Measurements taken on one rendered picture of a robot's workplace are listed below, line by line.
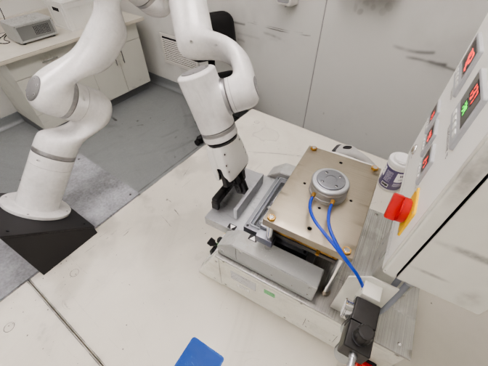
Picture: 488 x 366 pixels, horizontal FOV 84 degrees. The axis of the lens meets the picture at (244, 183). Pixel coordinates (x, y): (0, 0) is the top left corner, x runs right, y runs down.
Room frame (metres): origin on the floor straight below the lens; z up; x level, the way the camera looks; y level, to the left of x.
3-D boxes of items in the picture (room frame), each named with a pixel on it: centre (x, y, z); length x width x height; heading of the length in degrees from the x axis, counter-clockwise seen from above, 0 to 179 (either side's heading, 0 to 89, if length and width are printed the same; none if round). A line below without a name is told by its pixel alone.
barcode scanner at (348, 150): (0.88, -0.48, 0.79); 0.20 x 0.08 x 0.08; 54
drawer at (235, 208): (0.46, -0.08, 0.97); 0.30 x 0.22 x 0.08; 61
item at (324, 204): (0.37, -0.20, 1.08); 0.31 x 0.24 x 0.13; 151
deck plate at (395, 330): (0.38, -0.21, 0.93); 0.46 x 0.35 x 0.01; 61
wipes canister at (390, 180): (0.76, -0.58, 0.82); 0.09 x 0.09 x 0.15
